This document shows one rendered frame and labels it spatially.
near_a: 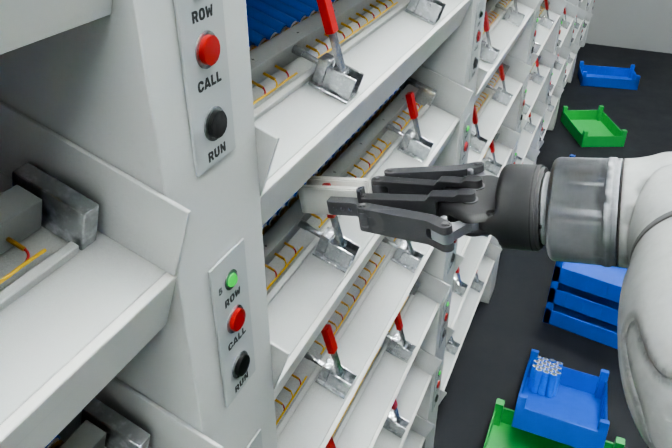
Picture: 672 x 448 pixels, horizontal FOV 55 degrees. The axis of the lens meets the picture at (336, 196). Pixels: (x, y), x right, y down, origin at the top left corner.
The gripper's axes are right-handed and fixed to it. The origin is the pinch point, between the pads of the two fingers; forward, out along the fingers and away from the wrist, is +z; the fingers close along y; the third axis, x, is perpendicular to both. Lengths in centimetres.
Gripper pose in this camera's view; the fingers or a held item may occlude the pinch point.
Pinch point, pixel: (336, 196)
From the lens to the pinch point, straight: 64.3
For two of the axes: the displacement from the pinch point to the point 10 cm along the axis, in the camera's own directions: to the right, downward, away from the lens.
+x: -1.6, -8.8, -4.4
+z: -9.0, -0.5, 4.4
